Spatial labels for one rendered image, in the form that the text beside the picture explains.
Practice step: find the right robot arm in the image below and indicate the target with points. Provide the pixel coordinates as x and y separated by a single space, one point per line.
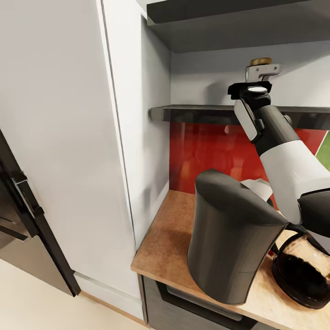
299 182

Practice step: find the oven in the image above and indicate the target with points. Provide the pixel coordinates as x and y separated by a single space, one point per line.
14 214

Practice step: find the paper coffee filter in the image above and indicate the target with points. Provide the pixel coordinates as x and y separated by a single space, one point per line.
260 187

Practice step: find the shelf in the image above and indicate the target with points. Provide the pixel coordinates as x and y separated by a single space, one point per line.
203 25
314 118

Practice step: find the bottle of coffee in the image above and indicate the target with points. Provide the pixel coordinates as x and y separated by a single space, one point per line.
259 62

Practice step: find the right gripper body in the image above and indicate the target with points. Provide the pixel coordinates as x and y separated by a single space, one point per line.
238 88

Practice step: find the dishwasher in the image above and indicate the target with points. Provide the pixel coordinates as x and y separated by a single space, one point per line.
172 309

